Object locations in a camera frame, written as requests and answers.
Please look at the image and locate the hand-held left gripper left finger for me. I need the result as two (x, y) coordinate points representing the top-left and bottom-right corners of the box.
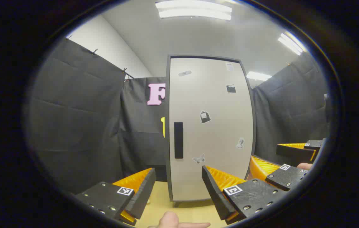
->
(75, 168), (156, 226)

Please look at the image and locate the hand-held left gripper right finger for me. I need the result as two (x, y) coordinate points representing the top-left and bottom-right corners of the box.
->
(202, 165), (289, 225)

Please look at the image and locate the grey cabinet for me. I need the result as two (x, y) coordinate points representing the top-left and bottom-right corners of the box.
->
(166, 54), (256, 207)

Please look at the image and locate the black door handle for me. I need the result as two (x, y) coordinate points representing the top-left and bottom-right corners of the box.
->
(174, 122), (183, 159)

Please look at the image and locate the ceiling light panel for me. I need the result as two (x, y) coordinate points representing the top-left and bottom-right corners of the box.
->
(277, 32), (307, 56)
(156, 0), (232, 21)
(246, 71), (272, 81)

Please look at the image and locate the black backdrop cloth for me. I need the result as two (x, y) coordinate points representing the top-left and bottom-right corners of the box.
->
(29, 38), (328, 193)

